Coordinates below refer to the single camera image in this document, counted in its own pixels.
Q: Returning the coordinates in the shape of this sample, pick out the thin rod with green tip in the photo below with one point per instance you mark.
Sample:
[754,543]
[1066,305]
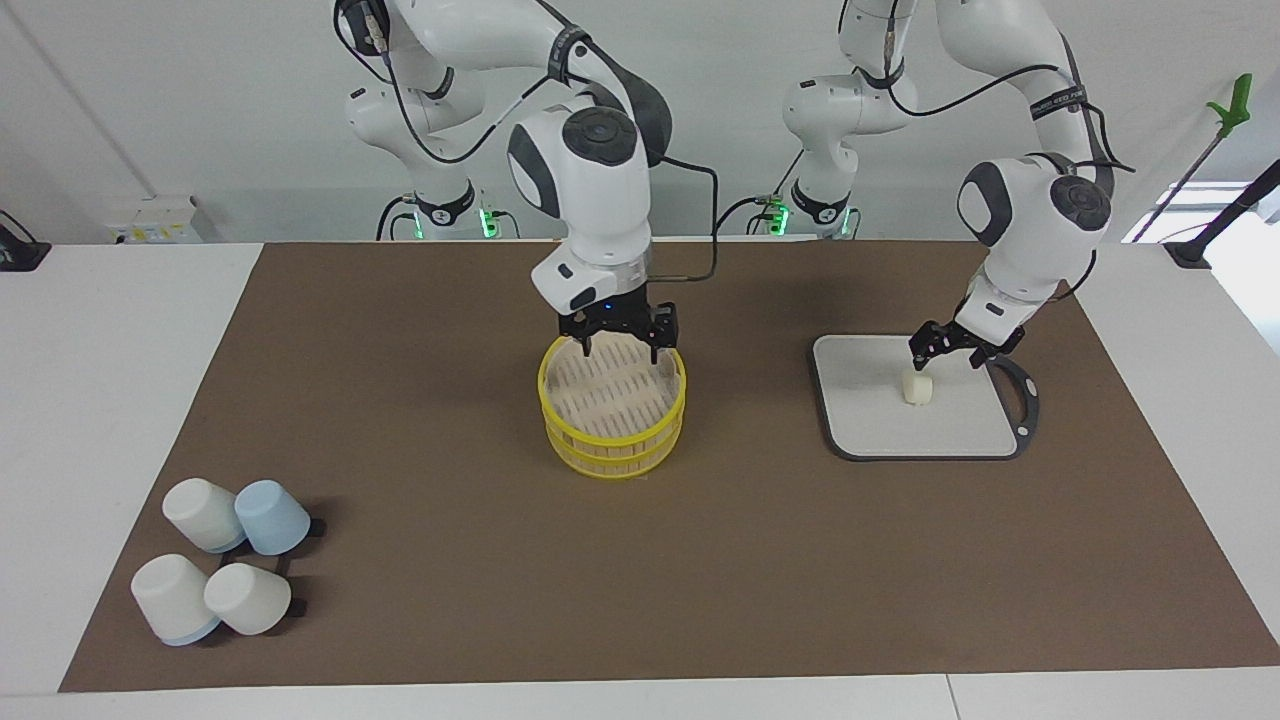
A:
[1238,105]

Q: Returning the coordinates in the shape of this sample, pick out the black pole with base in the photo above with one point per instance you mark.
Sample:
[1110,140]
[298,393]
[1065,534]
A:
[1190,252]

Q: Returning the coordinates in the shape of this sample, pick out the yellow rimmed bamboo steamer lid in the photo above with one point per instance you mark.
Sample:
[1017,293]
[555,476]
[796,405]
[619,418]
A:
[610,395]

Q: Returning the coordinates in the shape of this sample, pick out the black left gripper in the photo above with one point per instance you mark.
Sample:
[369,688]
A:
[950,335]

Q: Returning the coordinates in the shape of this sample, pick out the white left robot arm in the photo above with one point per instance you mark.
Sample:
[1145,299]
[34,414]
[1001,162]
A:
[1040,230]

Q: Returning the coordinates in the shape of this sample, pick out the brown table mat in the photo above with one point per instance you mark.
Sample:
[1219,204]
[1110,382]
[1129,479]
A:
[450,580]

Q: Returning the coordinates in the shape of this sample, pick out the light blue cup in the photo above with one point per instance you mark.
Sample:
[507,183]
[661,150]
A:
[272,518]

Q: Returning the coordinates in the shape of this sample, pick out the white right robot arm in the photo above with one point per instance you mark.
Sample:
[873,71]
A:
[590,200]

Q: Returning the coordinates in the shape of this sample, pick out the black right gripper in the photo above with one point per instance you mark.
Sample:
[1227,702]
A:
[625,315]

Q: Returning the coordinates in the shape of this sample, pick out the yellow rimmed bamboo steamer base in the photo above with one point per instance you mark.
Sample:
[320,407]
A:
[612,462]

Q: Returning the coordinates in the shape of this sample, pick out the white cup with blue rim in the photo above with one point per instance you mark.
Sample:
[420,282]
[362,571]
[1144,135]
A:
[172,598]

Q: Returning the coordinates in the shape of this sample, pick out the white wall socket box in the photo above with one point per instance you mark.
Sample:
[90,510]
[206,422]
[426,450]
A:
[150,215]

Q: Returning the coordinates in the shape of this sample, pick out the black clamp mount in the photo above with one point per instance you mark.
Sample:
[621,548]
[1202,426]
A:
[20,255]

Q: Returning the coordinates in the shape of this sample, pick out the black cup rack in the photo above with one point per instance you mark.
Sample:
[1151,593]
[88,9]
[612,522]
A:
[317,527]

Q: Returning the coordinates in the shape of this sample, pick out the grey cutting board black rim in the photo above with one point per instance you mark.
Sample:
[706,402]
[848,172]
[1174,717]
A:
[900,430]

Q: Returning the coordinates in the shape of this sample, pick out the small white steamed bun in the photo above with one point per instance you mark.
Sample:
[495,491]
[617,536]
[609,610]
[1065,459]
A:
[918,388]

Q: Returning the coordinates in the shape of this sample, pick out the plain white cup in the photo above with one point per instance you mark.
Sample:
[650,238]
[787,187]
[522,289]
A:
[200,510]
[247,598]

